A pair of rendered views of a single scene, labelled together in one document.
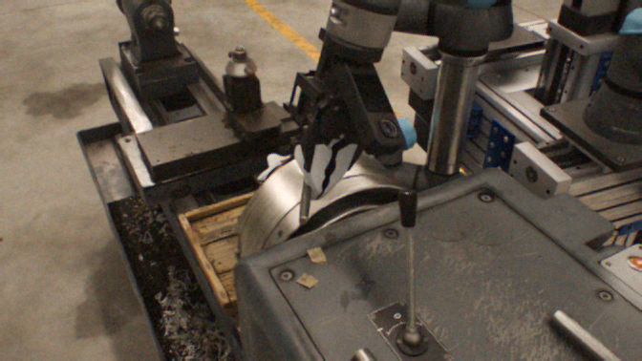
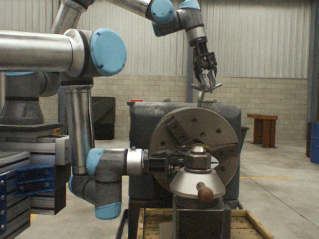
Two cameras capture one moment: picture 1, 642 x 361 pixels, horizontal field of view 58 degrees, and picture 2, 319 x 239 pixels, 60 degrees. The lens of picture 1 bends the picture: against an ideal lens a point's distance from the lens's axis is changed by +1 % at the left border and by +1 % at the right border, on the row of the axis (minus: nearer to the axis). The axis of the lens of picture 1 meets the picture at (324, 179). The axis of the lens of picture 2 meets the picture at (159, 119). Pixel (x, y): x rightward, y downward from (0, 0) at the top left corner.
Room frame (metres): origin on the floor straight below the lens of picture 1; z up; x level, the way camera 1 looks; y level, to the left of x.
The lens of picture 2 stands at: (1.68, 0.33, 1.24)
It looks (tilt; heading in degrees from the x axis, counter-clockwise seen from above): 3 degrees down; 207
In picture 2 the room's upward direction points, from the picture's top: 1 degrees clockwise
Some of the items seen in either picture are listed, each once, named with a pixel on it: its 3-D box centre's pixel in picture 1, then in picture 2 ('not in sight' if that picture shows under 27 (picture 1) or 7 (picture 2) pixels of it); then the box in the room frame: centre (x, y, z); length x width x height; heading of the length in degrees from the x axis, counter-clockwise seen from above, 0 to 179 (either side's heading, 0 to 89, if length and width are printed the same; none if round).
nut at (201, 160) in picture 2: (240, 53); (198, 158); (1.30, 0.21, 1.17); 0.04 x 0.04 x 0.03
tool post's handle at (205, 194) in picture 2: not in sight; (203, 191); (1.35, 0.23, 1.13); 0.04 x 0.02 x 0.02; 28
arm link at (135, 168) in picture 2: not in sight; (136, 160); (1.02, -0.07, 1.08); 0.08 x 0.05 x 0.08; 27
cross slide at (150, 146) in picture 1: (224, 134); not in sight; (1.27, 0.26, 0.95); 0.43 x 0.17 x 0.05; 118
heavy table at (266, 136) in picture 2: not in sight; (260, 129); (-8.26, -0.85, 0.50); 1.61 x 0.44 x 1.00; 29
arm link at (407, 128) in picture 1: (387, 138); (108, 162); (1.06, -0.14, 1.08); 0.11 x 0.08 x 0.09; 117
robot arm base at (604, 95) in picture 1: (631, 101); (22, 110); (0.98, -0.59, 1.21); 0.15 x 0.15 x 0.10
